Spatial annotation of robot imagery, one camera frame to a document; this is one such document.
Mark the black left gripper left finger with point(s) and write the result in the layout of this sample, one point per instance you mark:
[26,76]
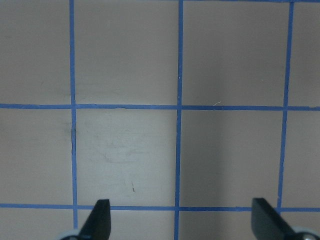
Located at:
[98,224]

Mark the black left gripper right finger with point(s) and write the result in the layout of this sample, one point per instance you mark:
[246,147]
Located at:
[267,224]

